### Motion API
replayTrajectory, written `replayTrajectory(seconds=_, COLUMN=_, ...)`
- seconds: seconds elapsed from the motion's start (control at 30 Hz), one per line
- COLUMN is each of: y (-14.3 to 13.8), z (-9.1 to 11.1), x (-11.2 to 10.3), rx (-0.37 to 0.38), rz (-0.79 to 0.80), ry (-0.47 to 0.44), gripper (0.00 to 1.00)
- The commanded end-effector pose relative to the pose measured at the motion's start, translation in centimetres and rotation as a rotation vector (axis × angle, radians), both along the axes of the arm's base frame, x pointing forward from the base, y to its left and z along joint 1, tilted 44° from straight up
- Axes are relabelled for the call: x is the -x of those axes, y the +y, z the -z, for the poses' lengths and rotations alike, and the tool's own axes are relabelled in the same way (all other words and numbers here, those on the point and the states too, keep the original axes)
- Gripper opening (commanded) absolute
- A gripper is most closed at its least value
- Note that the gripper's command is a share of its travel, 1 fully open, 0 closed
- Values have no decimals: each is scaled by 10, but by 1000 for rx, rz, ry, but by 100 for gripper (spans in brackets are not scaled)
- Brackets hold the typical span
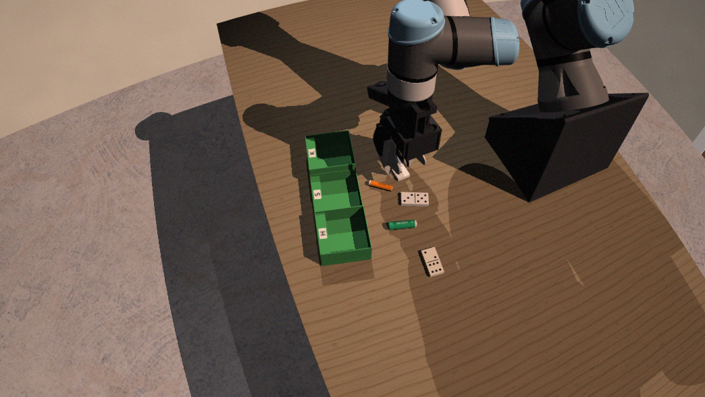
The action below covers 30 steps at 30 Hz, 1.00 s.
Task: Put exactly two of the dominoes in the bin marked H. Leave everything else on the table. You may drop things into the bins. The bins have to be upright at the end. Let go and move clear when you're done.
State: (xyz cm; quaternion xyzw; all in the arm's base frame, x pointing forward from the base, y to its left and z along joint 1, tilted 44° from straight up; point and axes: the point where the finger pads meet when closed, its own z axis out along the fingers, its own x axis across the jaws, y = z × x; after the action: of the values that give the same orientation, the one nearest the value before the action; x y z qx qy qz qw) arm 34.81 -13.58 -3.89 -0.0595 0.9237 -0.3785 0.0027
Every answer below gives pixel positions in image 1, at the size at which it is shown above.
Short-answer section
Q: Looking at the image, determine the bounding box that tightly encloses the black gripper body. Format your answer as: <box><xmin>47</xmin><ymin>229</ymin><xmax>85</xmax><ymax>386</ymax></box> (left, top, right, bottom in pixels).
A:
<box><xmin>380</xmin><ymin>90</ymin><xmax>442</xmax><ymax>163</ymax></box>

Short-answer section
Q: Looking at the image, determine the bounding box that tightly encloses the cream domino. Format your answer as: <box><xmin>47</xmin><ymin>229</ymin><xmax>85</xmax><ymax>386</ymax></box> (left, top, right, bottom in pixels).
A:
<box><xmin>421</xmin><ymin>247</ymin><xmax>444</xmax><ymax>277</ymax></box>

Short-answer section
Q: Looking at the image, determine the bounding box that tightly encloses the green battery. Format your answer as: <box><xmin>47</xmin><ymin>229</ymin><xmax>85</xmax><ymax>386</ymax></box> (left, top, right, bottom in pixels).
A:
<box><xmin>388</xmin><ymin>219</ymin><xmax>417</xmax><ymax>230</ymax></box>

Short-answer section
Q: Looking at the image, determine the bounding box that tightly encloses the green three-compartment bin rack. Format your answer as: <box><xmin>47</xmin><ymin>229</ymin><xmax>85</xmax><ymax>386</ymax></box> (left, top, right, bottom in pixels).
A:
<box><xmin>305</xmin><ymin>130</ymin><xmax>372</xmax><ymax>266</ymax></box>

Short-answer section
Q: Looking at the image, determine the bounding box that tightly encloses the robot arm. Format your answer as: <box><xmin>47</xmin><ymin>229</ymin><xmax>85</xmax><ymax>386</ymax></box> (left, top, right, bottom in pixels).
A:
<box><xmin>367</xmin><ymin>0</ymin><xmax>634</xmax><ymax>112</ymax></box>

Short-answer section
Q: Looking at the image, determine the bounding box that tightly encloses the orange battery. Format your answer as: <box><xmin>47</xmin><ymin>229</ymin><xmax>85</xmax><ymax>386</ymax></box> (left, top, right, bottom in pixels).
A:
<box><xmin>369</xmin><ymin>180</ymin><xmax>393</xmax><ymax>191</ymax></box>

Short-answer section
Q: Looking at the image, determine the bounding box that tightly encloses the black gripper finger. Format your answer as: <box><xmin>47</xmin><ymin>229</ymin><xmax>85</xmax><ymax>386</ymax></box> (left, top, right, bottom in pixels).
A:
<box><xmin>373</xmin><ymin>122</ymin><xmax>401</xmax><ymax>175</ymax></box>
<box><xmin>406</xmin><ymin>155</ymin><xmax>426</xmax><ymax>167</ymax></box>

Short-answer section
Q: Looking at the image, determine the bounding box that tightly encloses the white domino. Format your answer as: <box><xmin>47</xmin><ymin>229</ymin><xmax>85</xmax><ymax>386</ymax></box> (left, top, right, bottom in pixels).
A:
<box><xmin>401</xmin><ymin>192</ymin><xmax>429</xmax><ymax>207</ymax></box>
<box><xmin>391</xmin><ymin>158</ymin><xmax>410</xmax><ymax>181</ymax></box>

